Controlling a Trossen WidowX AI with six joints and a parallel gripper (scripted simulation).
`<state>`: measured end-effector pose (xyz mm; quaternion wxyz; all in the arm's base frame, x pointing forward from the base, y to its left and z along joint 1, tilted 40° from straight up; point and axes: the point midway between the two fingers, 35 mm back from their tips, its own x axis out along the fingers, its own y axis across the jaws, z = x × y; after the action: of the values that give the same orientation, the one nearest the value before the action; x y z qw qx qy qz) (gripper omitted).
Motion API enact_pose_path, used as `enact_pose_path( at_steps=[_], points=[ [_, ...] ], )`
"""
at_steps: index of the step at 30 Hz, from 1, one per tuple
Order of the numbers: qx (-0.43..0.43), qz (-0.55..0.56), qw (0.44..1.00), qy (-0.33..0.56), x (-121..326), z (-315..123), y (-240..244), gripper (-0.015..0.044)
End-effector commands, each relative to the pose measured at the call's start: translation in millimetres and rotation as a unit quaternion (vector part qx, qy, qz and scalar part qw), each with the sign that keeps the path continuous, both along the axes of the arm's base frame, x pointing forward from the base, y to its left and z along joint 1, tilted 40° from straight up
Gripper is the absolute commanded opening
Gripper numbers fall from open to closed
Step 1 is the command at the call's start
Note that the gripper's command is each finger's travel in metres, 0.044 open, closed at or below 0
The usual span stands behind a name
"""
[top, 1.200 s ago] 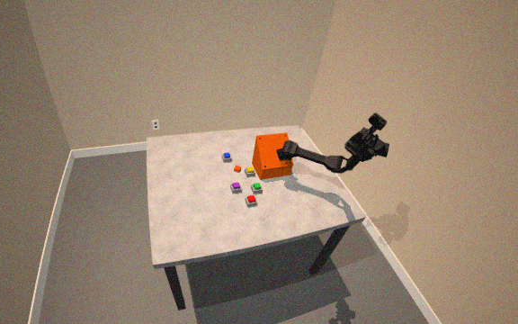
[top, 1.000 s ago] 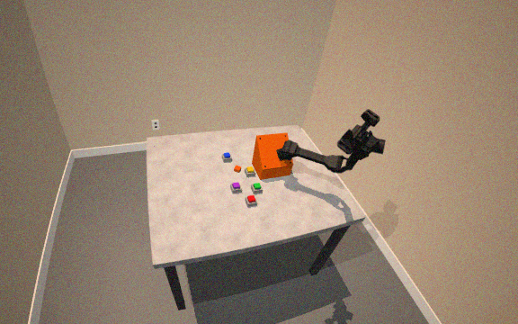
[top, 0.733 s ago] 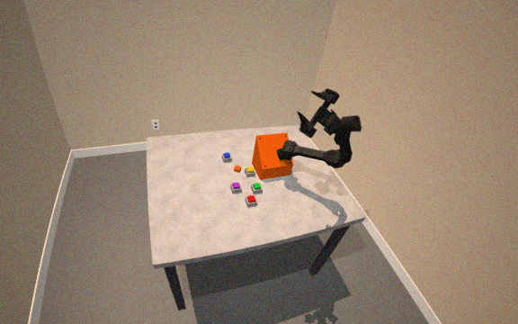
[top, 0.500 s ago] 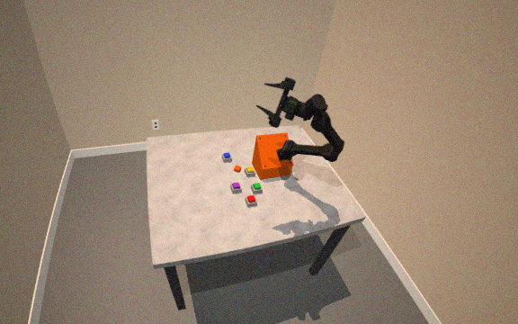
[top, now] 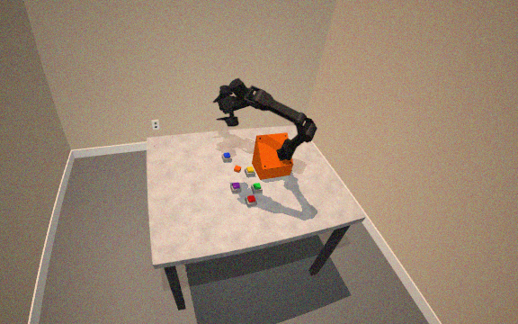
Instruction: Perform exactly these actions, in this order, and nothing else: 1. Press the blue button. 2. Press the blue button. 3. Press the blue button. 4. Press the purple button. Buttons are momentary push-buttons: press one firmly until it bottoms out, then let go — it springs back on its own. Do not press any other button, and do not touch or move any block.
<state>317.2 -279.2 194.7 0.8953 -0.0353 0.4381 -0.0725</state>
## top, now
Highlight blue button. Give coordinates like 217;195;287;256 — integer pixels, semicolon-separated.
222;152;232;162

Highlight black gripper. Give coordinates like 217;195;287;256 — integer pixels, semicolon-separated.
213;85;243;126

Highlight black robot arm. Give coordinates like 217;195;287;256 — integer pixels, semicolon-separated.
218;78;317;161

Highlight red button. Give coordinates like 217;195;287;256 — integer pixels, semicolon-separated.
245;195;257;207

